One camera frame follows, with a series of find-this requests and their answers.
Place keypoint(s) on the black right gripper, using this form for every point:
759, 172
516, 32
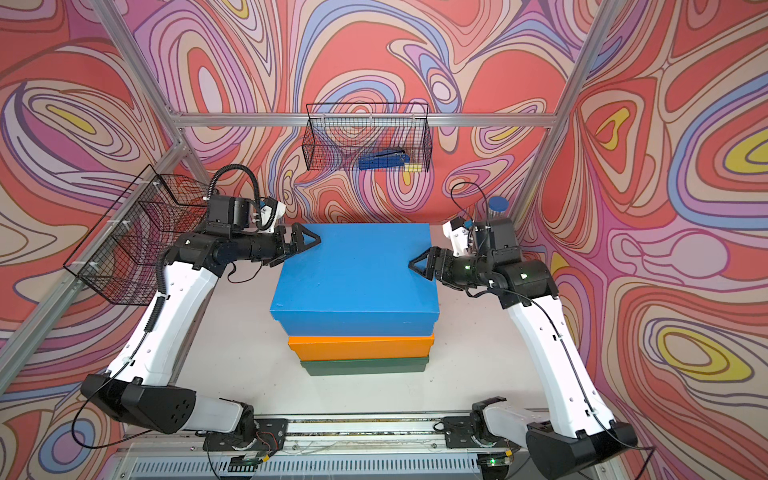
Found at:
434, 255

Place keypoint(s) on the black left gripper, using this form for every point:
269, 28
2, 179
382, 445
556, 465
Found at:
284, 248

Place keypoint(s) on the blue shoebox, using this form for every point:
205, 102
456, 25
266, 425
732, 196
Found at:
357, 283

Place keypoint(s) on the orange shoebox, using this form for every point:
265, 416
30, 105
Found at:
318, 348

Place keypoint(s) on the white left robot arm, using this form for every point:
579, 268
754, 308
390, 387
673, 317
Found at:
136, 389

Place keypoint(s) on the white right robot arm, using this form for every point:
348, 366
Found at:
580, 430

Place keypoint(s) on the clear pencil tube blue cap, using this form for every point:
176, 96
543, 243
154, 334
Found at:
497, 207

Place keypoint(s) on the blue stapler in basket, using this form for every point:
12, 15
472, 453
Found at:
384, 159

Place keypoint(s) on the green shoebox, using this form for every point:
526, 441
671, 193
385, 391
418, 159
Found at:
366, 366

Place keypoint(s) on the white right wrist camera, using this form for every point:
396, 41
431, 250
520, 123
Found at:
461, 234

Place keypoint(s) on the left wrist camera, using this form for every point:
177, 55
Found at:
227, 215

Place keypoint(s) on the black wire basket back wall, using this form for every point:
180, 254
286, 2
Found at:
338, 133

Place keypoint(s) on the black wire basket wall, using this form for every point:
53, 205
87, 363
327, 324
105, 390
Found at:
338, 133
116, 259

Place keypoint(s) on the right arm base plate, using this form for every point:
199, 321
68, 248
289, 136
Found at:
470, 431

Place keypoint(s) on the black wire basket left wall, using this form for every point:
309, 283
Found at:
116, 259

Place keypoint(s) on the aluminium front rail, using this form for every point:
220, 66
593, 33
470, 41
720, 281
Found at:
345, 446

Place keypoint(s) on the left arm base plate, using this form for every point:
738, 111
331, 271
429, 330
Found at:
267, 435

